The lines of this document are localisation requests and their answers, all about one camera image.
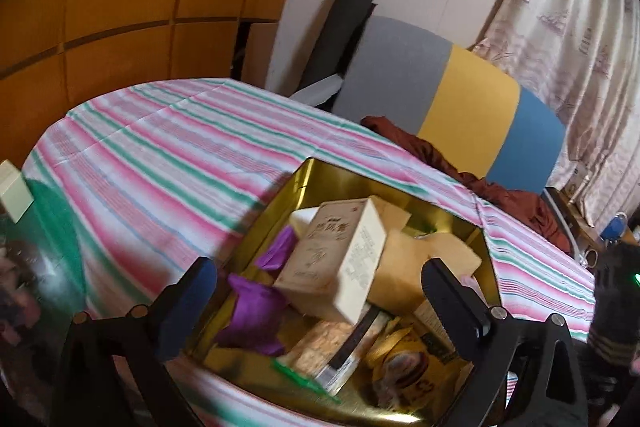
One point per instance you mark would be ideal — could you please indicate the gold tin box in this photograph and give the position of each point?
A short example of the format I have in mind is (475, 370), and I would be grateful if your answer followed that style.
(325, 179)

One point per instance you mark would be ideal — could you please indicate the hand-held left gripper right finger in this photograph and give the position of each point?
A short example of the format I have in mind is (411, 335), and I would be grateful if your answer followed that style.
(452, 307)

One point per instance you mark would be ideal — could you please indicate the maroon cloth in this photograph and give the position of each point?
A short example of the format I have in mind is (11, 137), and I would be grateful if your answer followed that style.
(520, 207)

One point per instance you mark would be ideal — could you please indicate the grey yellow blue chair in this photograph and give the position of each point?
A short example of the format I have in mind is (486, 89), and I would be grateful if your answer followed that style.
(470, 107)

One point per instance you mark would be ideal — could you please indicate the white foam piece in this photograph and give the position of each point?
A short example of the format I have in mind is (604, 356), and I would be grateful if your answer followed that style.
(315, 92)

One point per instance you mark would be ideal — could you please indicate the blue mug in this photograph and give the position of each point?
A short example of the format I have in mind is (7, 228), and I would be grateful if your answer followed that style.
(615, 227)

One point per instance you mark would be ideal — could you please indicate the striped tablecloth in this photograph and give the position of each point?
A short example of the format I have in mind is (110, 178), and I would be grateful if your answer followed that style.
(150, 147)

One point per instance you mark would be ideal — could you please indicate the patterned beige curtain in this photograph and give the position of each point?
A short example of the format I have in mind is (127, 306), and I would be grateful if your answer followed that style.
(575, 57)

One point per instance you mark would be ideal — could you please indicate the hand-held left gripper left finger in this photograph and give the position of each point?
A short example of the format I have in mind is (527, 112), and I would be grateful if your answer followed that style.
(185, 307)

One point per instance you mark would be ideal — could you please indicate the wooden side shelf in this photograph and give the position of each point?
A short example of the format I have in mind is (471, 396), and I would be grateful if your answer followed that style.
(585, 217)

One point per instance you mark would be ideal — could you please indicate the clear cracker packet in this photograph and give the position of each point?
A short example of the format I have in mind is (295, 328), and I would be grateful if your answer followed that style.
(330, 347)

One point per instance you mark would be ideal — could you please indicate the yellow printed packet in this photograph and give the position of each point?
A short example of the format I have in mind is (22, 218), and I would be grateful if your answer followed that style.
(405, 367)

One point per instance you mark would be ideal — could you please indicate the wooden panelled cabinet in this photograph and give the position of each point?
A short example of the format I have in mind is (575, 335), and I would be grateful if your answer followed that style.
(125, 7)

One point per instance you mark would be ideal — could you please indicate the beige carton box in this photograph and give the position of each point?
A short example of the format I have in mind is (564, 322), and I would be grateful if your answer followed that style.
(330, 262)

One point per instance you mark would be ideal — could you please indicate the pale green box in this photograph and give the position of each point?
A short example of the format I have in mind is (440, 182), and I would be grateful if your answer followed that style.
(15, 197)

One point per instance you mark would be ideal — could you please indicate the tan block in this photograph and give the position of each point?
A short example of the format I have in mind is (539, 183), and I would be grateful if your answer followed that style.
(405, 267)
(392, 212)

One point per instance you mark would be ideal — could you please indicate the purple packet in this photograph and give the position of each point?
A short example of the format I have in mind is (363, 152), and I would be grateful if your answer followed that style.
(255, 314)
(277, 249)

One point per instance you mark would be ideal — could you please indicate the black rolled mat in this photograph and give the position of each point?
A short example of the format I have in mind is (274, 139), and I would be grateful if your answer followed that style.
(340, 32)

